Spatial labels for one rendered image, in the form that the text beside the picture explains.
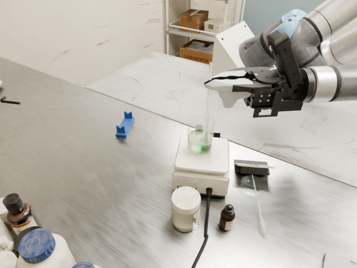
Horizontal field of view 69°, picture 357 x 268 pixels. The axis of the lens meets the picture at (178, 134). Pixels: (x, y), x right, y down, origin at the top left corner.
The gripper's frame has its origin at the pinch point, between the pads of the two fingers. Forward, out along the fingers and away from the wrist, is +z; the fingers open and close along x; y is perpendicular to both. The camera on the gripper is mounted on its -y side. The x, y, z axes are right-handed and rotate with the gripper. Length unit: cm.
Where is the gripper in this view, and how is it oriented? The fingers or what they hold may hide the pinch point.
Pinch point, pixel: (211, 81)
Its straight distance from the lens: 53.3
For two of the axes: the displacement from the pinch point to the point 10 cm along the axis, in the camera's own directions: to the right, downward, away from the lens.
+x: -0.8, -6.1, 7.9
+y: 0.2, 7.9, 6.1
